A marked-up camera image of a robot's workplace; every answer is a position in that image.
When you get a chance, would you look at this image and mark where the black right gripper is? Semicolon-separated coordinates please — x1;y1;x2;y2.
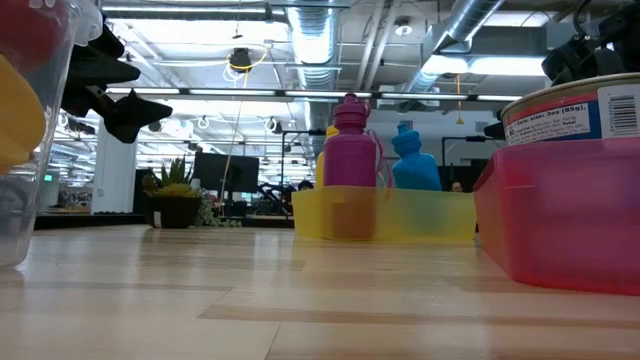
483;2;640;141

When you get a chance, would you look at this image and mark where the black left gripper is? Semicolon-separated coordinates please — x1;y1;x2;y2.
62;19;174;145

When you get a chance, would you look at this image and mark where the blue label tin can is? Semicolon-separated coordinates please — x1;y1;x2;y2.
501;72;640;147

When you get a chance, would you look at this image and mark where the clear plastic container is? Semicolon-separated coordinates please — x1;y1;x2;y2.
0;0;104;269

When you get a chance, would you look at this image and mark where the blue plastic squeeze bottle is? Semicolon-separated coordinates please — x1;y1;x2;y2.
388;122;443;236

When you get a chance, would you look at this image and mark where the yellow translucent plastic bin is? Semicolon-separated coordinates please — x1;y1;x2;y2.
291;184;478;245

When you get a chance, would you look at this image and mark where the red apple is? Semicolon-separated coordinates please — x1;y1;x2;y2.
0;0;70;72

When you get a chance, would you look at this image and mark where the pink translucent plastic bin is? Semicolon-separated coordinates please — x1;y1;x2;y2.
473;137;640;297

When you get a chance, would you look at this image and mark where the purple plastic squeeze bottle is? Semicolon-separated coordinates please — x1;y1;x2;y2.
322;92;395;240

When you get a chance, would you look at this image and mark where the yellow plastic squeeze bottle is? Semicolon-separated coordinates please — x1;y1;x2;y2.
314;124;341;189

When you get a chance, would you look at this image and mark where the white column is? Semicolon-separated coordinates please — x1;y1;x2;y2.
91;119;138;215

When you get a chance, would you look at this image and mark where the overhead bar with light strips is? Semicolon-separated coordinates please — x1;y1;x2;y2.
104;85;524;105

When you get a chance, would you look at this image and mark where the potted succulent plant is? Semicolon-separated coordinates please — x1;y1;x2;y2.
141;155;241;230

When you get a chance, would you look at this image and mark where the black monitor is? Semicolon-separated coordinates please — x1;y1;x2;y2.
192;151;260;201

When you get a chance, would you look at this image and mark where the silver ventilation duct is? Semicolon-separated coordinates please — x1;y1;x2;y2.
403;0;506;96
285;0;346;187

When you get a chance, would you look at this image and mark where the black ceiling cord reel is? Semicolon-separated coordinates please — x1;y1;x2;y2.
228;47;254;74

